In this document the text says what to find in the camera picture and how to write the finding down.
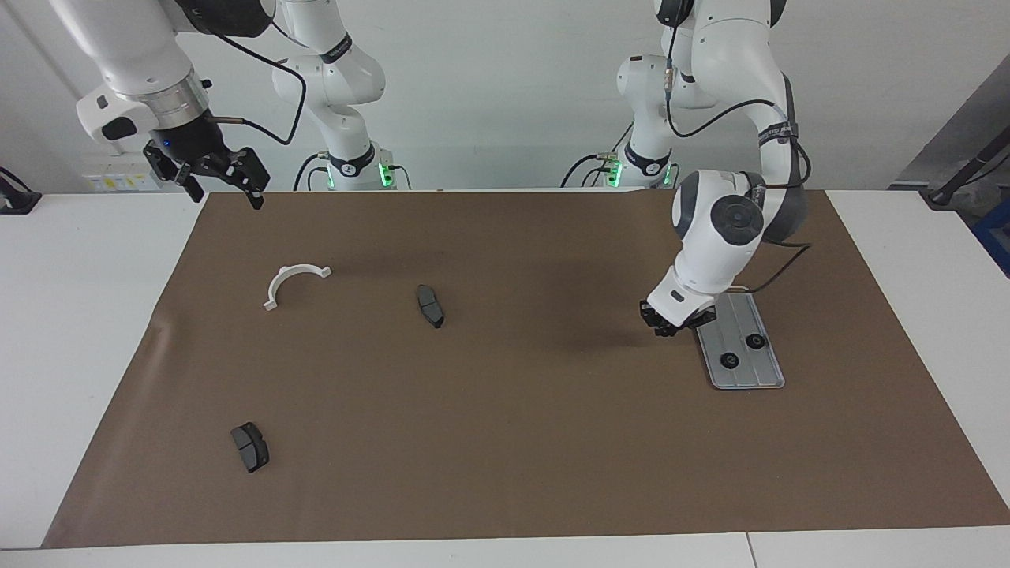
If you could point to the black stand pole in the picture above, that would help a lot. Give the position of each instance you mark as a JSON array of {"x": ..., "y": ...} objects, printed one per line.
[{"x": 966, "y": 170}]

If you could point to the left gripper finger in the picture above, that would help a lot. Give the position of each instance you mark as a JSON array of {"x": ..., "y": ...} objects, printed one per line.
[
  {"x": 698, "y": 319},
  {"x": 650, "y": 315}
]

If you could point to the silver ribbed metal tray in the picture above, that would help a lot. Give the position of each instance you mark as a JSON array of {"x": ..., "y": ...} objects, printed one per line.
[{"x": 742, "y": 367}]

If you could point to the long dark brake pad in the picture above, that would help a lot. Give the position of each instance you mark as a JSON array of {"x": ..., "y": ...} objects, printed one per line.
[{"x": 430, "y": 306}]

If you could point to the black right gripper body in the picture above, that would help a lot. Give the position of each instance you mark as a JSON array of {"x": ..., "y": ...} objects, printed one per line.
[{"x": 193, "y": 146}]

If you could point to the short dark brake pad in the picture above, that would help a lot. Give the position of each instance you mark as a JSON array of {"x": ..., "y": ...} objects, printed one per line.
[{"x": 251, "y": 447}]

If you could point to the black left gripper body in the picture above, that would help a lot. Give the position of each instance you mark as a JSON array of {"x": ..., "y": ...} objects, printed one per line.
[{"x": 678, "y": 318}]

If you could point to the brown table mat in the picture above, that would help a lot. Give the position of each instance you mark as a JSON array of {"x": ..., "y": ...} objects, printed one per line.
[{"x": 513, "y": 442}]

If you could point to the blue crate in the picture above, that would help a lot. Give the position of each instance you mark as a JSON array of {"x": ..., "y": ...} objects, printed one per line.
[{"x": 996, "y": 237}]

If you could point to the black clamp base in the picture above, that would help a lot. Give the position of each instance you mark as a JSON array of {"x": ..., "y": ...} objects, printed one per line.
[{"x": 16, "y": 197}]

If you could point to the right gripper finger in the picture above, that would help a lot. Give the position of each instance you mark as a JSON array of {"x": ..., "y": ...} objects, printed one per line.
[
  {"x": 251, "y": 170},
  {"x": 170, "y": 164}
]

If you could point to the white semicircular plastic clamp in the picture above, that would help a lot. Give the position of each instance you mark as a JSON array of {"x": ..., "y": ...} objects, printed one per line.
[{"x": 288, "y": 274}]

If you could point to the white wall socket box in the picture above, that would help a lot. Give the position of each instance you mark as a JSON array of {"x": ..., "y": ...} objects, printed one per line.
[{"x": 118, "y": 180}]

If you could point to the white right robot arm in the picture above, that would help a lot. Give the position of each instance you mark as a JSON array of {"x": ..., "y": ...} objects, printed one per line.
[{"x": 134, "y": 55}]

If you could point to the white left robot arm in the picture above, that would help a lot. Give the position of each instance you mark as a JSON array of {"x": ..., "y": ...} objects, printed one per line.
[{"x": 710, "y": 252}]

